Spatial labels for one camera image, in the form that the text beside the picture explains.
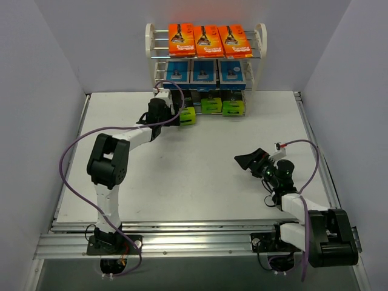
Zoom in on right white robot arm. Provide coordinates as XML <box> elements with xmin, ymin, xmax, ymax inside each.
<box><xmin>234</xmin><ymin>147</ymin><xmax>359</xmax><ymax>268</ymax></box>

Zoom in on Harry's blade cartridge pack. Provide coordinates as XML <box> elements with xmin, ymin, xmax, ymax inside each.
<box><xmin>190</xmin><ymin>59</ymin><xmax>217</xmax><ymax>92</ymax></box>

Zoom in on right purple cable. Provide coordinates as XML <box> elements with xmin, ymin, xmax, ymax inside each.
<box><xmin>269</xmin><ymin>139</ymin><xmax>321</xmax><ymax>283</ymax></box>

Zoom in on white chrome-bar shelf rack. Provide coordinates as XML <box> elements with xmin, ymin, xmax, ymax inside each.
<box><xmin>145</xmin><ymin>23</ymin><xmax>267</xmax><ymax>116</ymax></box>

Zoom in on grey Harry's box blue razor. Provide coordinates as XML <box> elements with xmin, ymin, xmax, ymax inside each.
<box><xmin>218</xmin><ymin>60</ymin><xmax>246</xmax><ymax>90</ymax></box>

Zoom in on orange Gillette Fusion5 razor box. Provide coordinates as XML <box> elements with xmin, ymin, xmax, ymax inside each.
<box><xmin>218</xmin><ymin>24</ymin><xmax>253</xmax><ymax>59</ymax></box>

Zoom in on aluminium rail base frame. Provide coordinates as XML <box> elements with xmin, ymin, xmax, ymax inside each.
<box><xmin>33</xmin><ymin>90</ymin><xmax>363</xmax><ymax>264</ymax></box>

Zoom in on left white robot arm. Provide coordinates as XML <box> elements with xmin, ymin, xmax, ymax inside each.
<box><xmin>87</xmin><ymin>89</ymin><xmax>180</xmax><ymax>255</ymax></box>

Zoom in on small orange Gillette razor box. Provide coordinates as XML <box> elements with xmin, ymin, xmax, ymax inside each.
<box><xmin>169</xmin><ymin>23</ymin><xmax>196</xmax><ymax>57</ymax></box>

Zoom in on black green Gillette Labs carton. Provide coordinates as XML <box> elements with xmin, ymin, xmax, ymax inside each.
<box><xmin>199</xmin><ymin>90</ymin><xmax>222</xmax><ymax>114</ymax></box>

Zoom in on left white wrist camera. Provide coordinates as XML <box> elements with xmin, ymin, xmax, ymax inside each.
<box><xmin>153</xmin><ymin>88</ymin><xmax>172</xmax><ymax>106</ymax></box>

